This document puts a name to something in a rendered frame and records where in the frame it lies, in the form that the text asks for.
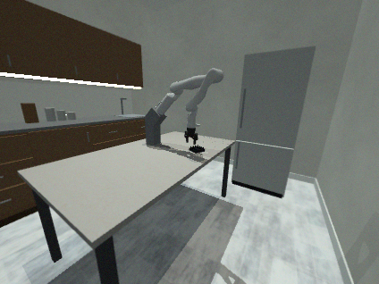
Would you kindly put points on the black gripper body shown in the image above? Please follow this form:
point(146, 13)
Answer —
point(192, 131)

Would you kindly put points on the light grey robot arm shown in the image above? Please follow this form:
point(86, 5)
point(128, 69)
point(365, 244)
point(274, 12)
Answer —
point(203, 82)

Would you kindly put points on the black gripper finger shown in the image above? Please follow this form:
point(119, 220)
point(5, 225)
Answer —
point(195, 138)
point(186, 136)

